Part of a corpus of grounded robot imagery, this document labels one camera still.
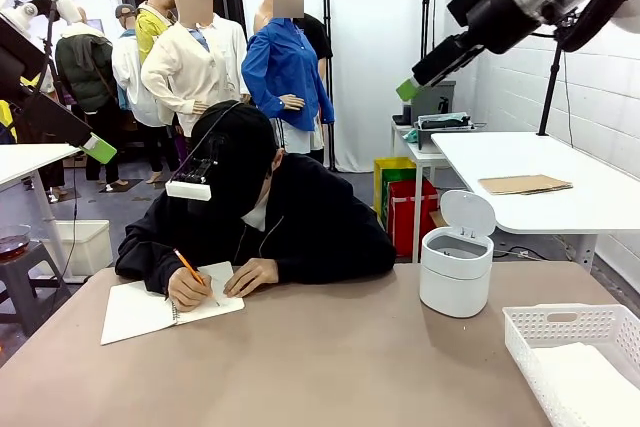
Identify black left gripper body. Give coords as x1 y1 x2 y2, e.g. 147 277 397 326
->
0 16 46 99

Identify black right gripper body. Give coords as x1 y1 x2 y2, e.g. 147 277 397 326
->
446 0 541 56

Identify orange pencil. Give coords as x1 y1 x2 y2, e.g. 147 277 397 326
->
173 247 220 307

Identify white spiral notebook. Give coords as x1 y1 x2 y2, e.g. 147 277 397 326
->
99 260 246 347

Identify torn white paper sheet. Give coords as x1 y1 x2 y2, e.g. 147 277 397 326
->
532 341 640 427

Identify person's right hand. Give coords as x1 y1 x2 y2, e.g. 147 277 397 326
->
167 265 214 313

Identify person's left hand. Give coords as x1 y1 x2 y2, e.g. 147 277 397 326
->
223 257 280 299

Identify grey box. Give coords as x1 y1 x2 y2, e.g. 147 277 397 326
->
409 79 457 123

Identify dark green jacket mannequin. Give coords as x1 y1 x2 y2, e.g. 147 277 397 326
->
54 6 121 183

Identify white work table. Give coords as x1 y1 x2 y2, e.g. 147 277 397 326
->
0 142 89 283

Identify grey tray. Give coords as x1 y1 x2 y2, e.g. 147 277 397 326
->
416 112 475 154

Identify white shirt mannequin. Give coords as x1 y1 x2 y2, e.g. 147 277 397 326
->
110 3 169 183

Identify black tripod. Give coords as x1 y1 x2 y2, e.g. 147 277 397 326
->
535 39 566 137

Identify yellow green bag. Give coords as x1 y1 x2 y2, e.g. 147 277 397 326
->
373 156 417 228

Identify yellow jacket mannequin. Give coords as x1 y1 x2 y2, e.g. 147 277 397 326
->
134 0 176 66

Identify cream cardigan mannequin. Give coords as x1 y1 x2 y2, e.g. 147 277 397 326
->
140 0 250 138

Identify white storage crate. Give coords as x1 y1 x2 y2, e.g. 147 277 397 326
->
52 219 114 278

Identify black tee mannequin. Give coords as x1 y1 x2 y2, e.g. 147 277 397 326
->
294 12 334 153

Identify glass vessel with amber liquid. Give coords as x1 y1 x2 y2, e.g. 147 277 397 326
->
0 224 32 262

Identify large white table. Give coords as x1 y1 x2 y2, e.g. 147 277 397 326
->
430 130 640 273

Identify flat cardboard sheet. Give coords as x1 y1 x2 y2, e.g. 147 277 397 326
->
478 174 575 197

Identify grey stool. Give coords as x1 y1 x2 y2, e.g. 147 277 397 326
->
0 241 71 338

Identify blue shirt mannequin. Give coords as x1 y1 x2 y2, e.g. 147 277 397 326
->
241 0 335 156

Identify red bag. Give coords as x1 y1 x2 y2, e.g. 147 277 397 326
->
387 179 440 258

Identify black cap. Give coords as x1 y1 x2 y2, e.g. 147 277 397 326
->
191 101 278 216

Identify person in black jacket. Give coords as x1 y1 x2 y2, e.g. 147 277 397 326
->
114 151 397 293

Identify white face mask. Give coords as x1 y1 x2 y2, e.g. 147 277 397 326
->
241 204 269 232

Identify white lidded trash bin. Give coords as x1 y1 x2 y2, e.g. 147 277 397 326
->
418 189 497 319

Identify white perforated plastic basket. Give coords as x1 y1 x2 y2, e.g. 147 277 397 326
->
502 302 640 427

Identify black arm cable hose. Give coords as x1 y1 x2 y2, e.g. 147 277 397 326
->
559 0 640 53

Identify white head camera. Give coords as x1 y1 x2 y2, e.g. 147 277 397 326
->
164 131 229 202

